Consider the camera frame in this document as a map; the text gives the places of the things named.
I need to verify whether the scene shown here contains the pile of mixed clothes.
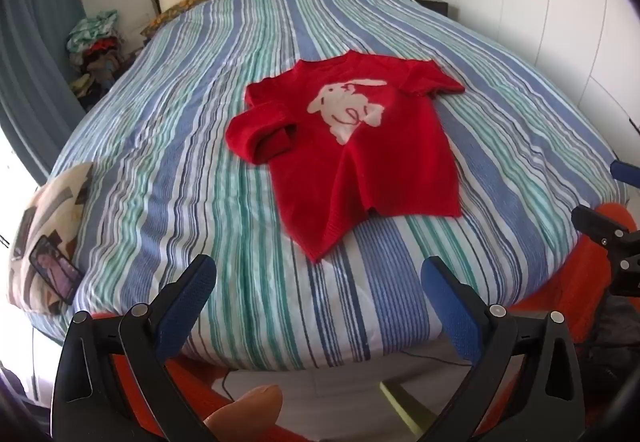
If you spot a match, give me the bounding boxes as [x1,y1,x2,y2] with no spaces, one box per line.
[66,10,132,108]

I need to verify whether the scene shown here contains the patterned beige cushion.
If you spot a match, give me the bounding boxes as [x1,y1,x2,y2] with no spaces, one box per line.
[6,162,96,313]

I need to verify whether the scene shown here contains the orange red cloth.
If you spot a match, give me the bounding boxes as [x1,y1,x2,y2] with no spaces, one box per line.
[107,201,640,442]

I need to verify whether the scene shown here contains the blue curtain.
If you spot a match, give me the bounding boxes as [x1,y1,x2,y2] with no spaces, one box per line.
[0,0,90,185]

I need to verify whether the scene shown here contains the person's bare knee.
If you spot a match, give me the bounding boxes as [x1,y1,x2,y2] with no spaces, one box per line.
[204,384,284,442]

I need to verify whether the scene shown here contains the red knit rabbit sweater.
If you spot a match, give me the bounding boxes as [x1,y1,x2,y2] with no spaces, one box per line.
[224,50,467,265]

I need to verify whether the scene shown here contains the yellow patterned pillow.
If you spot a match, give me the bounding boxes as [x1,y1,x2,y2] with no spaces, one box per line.
[140,0,373,38]

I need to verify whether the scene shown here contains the striped bed blanket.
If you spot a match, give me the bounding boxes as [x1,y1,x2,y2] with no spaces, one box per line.
[25,0,629,373]

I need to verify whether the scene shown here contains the smartphone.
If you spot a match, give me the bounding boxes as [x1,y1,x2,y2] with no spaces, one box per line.
[29,234,84,305]

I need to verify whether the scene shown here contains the dark nightstand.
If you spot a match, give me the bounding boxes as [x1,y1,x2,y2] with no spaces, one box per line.
[410,0,458,18]

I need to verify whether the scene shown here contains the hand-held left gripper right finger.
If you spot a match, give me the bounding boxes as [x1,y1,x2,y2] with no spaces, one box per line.
[414,255,587,442]

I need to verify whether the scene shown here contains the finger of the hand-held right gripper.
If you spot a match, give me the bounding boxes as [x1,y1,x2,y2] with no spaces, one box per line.
[571,205,640,299]
[610,160,640,185]

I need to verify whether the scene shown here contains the white wardrobe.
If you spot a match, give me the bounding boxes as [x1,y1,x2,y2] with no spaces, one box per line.
[440,0,640,163]

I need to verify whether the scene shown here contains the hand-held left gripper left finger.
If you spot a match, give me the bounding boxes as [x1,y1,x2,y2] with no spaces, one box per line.
[50,254,217,442]

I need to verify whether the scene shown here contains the yellow green bar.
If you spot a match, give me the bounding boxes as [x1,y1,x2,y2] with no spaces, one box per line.
[379,381,437,439]

